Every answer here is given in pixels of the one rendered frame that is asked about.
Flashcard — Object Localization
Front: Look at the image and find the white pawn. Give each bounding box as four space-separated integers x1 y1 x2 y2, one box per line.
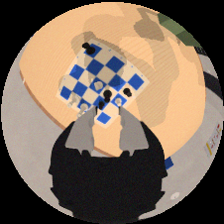
115 98 122 106

